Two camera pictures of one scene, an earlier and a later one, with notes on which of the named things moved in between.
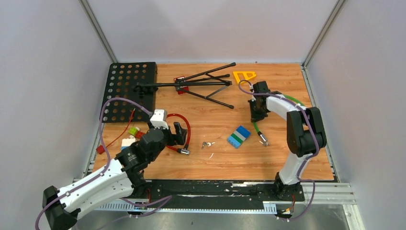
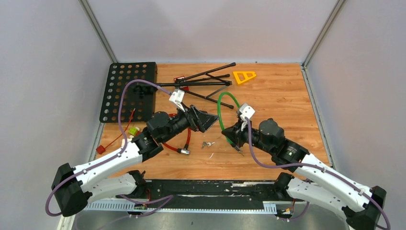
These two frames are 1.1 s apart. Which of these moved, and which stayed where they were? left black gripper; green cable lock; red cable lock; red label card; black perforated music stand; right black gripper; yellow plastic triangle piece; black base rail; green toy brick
Moved: green cable lock; left black gripper; right black gripper
Stayed: black perforated music stand; red cable lock; yellow plastic triangle piece; green toy brick; black base rail; red label card
